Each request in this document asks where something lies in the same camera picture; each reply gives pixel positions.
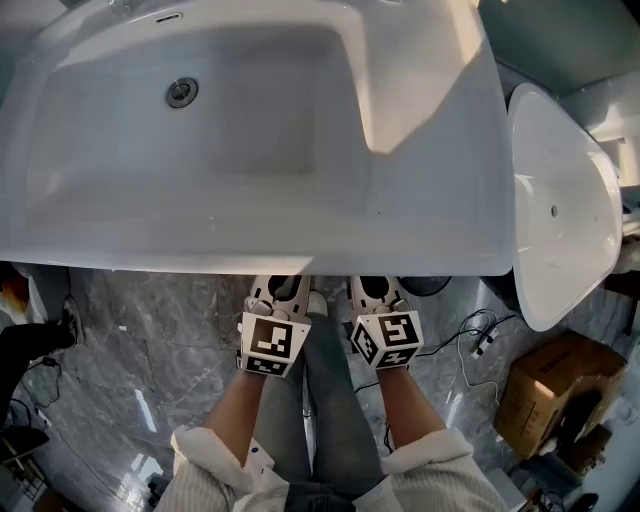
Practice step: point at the person's left leg grey jeans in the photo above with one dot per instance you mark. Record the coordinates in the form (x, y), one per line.
(285, 425)

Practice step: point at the person's right forearm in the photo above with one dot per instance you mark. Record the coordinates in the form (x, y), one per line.
(410, 410)

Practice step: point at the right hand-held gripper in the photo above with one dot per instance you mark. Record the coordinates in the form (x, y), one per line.
(395, 332)

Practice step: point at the person's white shoe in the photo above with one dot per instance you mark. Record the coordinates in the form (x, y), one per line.
(317, 303)

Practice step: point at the chrome sink drain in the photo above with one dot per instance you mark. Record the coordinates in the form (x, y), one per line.
(181, 92)

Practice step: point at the white bathtub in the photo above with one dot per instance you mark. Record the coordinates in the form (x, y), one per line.
(560, 200)

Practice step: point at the white ceramic sink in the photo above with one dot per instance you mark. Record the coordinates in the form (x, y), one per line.
(200, 150)

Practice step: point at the black round bin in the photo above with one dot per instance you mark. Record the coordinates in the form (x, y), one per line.
(425, 285)

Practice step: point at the person's leg grey jeans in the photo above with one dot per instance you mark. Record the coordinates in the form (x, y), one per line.
(285, 425)
(335, 400)

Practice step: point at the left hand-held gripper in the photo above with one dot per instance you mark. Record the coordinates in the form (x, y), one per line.
(272, 340)

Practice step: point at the white paper tag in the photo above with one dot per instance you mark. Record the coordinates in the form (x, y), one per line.
(261, 455)

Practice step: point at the person's left forearm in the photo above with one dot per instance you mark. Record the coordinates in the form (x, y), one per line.
(235, 415)

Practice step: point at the person's right leg grey jeans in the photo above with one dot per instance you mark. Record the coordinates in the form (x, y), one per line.
(335, 400)

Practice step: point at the brown cardboard box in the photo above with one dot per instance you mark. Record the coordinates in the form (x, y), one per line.
(540, 395)

